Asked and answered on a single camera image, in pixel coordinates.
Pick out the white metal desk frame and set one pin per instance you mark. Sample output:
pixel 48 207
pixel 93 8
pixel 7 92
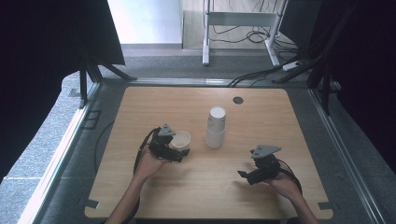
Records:
pixel 238 18

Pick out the dark round table grommet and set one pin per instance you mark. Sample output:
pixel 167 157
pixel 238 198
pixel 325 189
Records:
pixel 238 100

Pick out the white paper cup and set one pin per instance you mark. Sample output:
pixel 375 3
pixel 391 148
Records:
pixel 181 139
pixel 214 140
pixel 217 118

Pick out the white power strip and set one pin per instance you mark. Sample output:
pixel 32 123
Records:
pixel 291 65

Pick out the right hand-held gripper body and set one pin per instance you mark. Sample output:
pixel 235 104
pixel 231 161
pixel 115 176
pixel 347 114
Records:
pixel 267 165

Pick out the aluminium frame rail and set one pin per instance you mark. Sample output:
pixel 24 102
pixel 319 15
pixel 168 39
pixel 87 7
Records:
pixel 186 81
pixel 59 155
pixel 345 152

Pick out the black curtain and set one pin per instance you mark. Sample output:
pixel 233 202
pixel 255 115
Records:
pixel 364 62
pixel 46 62

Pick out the person's right hand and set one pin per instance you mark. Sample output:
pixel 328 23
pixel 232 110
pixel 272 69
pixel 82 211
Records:
pixel 285 185

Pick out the black tripod stand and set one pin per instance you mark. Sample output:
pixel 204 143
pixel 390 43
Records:
pixel 320 62
pixel 93 71

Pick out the person's left hand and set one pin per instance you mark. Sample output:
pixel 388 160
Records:
pixel 149 165

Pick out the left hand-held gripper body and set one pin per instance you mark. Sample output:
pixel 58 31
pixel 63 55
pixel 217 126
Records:
pixel 162 147

